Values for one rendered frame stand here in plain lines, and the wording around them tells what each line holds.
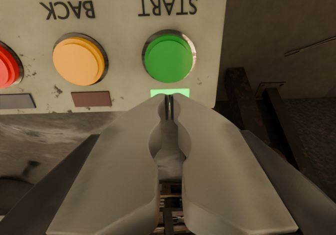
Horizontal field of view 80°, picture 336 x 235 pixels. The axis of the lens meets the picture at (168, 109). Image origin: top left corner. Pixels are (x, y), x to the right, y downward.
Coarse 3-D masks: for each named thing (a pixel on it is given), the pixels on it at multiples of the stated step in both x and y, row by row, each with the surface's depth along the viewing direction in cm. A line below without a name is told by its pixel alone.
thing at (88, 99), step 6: (72, 96) 19; (78, 96) 19; (84, 96) 19; (90, 96) 19; (96, 96) 19; (102, 96) 19; (108, 96) 19; (78, 102) 19; (84, 102) 19; (90, 102) 19; (96, 102) 19; (102, 102) 19; (108, 102) 19
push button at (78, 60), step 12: (60, 48) 16; (72, 48) 16; (84, 48) 16; (96, 48) 16; (60, 60) 16; (72, 60) 16; (84, 60) 16; (96, 60) 16; (60, 72) 17; (72, 72) 17; (84, 72) 17; (96, 72) 17; (84, 84) 18
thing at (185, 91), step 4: (184, 88) 19; (188, 88) 19; (152, 92) 19; (156, 92) 19; (160, 92) 19; (164, 92) 19; (168, 92) 19; (172, 92) 19; (180, 92) 19; (184, 92) 19; (188, 92) 19; (188, 96) 19
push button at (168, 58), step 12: (168, 36) 16; (156, 48) 16; (168, 48) 16; (180, 48) 16; (144, 60) 17; (156, 60) 16; (168, 60) 16; (180, 60) 16; (192, 60) 17; (156, 72) 17; (168, 72) 17; (180, 72) 17
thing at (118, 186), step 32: (160, 96) 11; (128, 128) 8; (160, 128) 9; (96, 160) 7; (128, 160) 7; (96, 192) 6; (128, 192) 6; (64, 224) 5; (96, 224) 5; (128, 224) 6
